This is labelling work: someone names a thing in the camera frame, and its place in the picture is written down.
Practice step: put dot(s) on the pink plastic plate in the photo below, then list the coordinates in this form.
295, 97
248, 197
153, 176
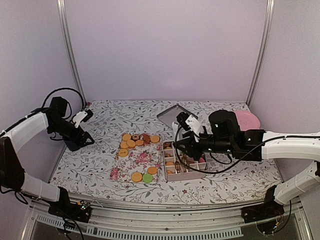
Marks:
247, 120

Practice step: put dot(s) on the aluminium left corner post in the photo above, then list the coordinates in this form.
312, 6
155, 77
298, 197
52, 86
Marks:
61, 7

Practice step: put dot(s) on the aluminium right corner post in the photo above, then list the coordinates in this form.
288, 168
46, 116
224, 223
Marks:
267, 25

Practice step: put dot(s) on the chocolate sprinkled donut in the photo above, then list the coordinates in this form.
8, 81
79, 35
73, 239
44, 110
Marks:
136, 137

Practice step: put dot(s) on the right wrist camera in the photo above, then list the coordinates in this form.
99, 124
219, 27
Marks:
190, 123

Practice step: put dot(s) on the aluminium front rail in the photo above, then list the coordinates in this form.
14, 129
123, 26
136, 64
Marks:
121, 220

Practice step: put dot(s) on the dark blue cup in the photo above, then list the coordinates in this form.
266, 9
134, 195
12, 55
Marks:
71, 145

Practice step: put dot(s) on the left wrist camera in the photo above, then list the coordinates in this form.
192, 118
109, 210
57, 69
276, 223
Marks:
82, 116

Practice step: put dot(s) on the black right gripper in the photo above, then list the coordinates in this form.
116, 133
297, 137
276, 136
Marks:
191, 148

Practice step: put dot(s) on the silver metal tin lid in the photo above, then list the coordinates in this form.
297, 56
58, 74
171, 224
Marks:
169, 116

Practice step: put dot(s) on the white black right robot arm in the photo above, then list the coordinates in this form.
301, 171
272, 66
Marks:
226, 137

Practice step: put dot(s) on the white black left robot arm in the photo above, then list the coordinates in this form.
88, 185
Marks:
26, 143

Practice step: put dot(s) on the pink divided cookie tin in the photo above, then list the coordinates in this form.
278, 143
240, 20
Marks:
169, 156

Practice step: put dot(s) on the dotted tan sandwich cookie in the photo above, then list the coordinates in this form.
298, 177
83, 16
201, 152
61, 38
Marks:
137, 177

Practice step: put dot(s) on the green round cookie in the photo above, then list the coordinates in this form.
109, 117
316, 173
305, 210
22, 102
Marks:
147, 178

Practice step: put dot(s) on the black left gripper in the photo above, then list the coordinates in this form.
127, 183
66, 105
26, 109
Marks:
75, 139

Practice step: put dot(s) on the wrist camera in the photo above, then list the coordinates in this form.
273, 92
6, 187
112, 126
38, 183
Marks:
82, 116
190, 123

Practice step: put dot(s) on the aluminium corner post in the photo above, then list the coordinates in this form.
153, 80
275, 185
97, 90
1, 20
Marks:
267, 25
61, 7

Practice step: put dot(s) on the floral cookie tray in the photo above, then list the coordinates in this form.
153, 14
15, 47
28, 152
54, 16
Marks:
143, 155

